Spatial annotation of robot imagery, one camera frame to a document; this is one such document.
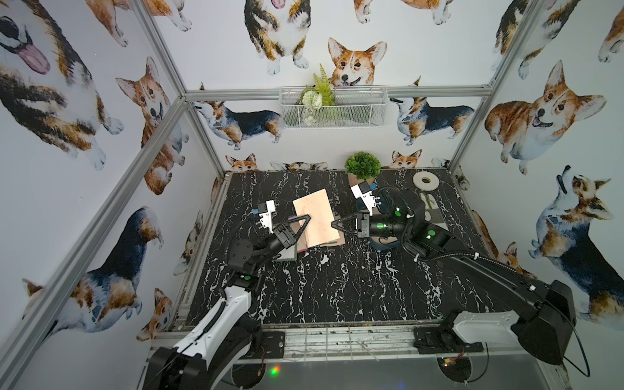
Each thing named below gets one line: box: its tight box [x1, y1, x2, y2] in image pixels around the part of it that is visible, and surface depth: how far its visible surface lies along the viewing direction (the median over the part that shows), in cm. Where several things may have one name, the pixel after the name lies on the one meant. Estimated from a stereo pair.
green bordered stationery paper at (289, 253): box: [276, 242, 299, 261], surface depth 94 cm
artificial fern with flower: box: [299, 63, 337, 126], surface depth 84 cm
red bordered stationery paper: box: [297, 241, 308, 255], surface depth 96 cm
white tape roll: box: [412, 170, 441, 191], surface depth 120 cm
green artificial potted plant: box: [344, 151, 382, 181], surface depth 103 cm
